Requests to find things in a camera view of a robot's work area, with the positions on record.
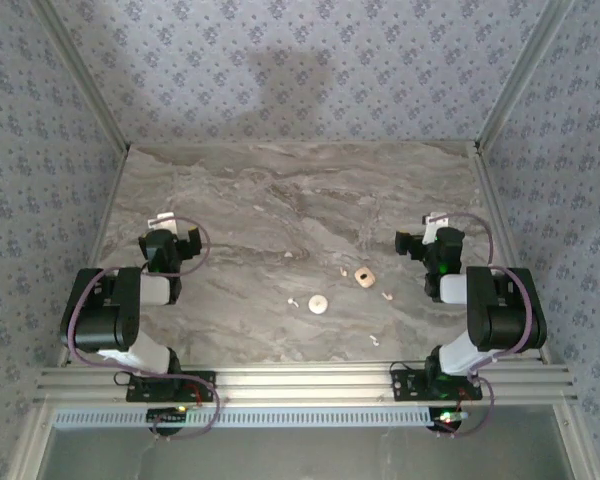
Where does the black right controller board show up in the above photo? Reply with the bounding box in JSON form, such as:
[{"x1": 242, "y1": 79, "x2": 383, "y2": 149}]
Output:
[{"x1": 429, "y1": 408, "x2": 469, "y2": 432}]

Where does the black controller board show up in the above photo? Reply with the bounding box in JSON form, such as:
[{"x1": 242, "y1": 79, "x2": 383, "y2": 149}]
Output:
[
  {"x1": 146, "y1": 407, "x2": 190, "y2": 434},
  {"x1": 429, "y1": 408, "x2": 469, "y2": 432}
]

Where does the black left controller board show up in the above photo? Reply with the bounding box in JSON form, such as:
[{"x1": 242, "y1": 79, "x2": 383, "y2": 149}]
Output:
[{"x1": 146, "y1": 407, "x2": 190, "y2": 434}]

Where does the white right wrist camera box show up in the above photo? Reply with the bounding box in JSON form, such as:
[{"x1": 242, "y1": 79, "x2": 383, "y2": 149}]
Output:
[{"x1": 422, "y1": 212, "x2": 451, "y2": 245}]

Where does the aluminium table side rail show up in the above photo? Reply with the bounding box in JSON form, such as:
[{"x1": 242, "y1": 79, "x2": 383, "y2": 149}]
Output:
[{"x1": 472, "y1": 142, "x2": 554, "y2": 364}]

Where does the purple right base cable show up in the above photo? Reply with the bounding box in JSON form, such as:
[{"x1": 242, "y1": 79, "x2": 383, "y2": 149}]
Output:
[{"x1": 437, "y1": 377, "x2": 496, "y2": 439}]

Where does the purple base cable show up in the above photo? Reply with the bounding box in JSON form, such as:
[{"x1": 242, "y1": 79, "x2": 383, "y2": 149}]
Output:
[
  {"x1": 112, "y1": 372, "x2": 221, "y2": 442},
  {"x1": 437, "y1": 377, "x2": 496, "y2": 439}
]

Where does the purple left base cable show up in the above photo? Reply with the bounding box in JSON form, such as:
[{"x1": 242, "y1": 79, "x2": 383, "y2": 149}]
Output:
[{"x1": 112, "y1": 372, "x2": 221, "y2": 442}]

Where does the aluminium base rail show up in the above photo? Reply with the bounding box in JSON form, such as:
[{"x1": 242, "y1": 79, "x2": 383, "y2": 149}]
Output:
[{"x1": 34, "y1": 362, "x2": 579, "y2": 406}]

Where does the aluminium corner post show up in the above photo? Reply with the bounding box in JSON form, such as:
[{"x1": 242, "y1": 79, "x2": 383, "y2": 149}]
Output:
[
  {"x1": 32, "y1": 0, "x2": 132, "y2": 152},
  {"x1": 473, "y1": 0, "x2": 577, "y2": 154}
]

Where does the grey slotted cable duct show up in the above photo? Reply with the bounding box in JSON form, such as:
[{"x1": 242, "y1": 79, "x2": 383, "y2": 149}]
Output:
[{"x1": 52, "y1": 405, "x2": 474, "y2": 430}]

